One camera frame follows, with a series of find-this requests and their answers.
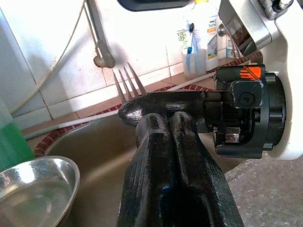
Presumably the steel sink basin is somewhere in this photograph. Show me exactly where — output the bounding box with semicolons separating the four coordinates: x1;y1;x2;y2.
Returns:
45;113;237;227

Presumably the white tube along backsplash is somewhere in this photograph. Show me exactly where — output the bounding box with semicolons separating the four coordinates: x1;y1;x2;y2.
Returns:
23;72;219;140

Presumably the stainless steel bowl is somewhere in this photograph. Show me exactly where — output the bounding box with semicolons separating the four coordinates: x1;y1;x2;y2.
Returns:
0;156;81;227

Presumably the white detergent bottle yellow cap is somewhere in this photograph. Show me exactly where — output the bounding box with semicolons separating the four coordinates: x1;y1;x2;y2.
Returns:
194;0;228;72

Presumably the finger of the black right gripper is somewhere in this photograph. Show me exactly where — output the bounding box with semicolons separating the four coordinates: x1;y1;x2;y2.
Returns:
117;90;206;127

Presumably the blue toothbrush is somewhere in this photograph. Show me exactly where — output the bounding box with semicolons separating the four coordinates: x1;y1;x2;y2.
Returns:
185;22;199;72

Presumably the grey wall faucet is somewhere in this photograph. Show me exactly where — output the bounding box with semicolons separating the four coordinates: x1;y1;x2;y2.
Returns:
86;0;117;69

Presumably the clear plastic cup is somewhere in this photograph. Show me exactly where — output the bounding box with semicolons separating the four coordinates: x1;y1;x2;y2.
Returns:
181;48;208;80

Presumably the green dish soap bottle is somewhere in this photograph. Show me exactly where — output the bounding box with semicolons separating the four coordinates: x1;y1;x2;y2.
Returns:
0;94;35;172

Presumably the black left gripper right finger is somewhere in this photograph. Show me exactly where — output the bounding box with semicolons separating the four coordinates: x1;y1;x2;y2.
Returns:
169;110;245;227

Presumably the steel fork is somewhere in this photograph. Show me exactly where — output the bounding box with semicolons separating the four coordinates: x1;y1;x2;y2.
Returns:
113;61;147;105

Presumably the clear bubble wrap sheet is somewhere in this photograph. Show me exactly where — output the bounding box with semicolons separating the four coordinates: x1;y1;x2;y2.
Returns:
223;157;303;227

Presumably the thin white hose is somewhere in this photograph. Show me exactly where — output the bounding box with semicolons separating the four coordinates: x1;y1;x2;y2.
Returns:
9;0;88;114

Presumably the black wall fixture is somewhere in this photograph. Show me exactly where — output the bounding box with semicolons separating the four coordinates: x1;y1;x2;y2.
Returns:
117;0;190;12

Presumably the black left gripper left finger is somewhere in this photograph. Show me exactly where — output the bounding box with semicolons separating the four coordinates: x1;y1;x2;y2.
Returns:
116;113;178;227

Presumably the white toothpaste tube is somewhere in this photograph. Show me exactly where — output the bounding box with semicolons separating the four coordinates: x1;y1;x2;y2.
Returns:
176;25;190;55

